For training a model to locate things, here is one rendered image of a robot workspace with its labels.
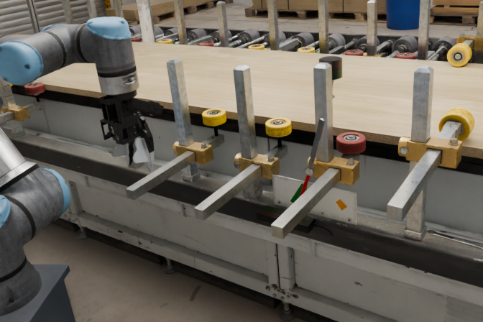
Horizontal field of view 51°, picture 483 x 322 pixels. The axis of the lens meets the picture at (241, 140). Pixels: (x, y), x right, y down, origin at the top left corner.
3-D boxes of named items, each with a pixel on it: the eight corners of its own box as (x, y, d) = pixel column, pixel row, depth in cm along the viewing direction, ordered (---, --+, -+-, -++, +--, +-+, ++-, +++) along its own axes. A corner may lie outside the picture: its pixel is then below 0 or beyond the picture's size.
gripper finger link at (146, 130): (141, 154, 126) (128, 122, 124) (146, 152, 127) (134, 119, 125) (152, 152, 123) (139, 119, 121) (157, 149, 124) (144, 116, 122)
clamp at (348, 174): (352, 185, 133) (352, 168, 131) (306, 175, 140) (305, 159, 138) (361, 176, 137) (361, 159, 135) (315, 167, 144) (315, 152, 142)
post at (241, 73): (256, 216, 158) (242, 67, 139) (247, 213, 160) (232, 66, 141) (262, 210, 161) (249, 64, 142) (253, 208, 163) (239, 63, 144)
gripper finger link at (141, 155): (136, 179, 124) (122, 144, 122) (154, 169, 128) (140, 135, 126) (144, 178, 122) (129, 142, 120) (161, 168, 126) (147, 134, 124)
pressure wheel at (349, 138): (359, 181, 139) (359, 143, 135) (332, 176, 144) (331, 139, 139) (369, 169, 145) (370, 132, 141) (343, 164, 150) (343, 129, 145)
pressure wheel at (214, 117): (231, 144, 171) (227, 112, 166) (208, 148, 169) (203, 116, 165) (226, 136, 178) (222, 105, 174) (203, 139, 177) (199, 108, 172)
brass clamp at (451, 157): (455, 169, 115) (457, 149, 113) (396, 159, 122) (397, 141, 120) (461, 159, 119) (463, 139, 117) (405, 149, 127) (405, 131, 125)
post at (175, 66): (194, 198, 172) (174, 60, 153) (186, 196, 174) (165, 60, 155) (200, 193, 174) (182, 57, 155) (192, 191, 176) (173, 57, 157)
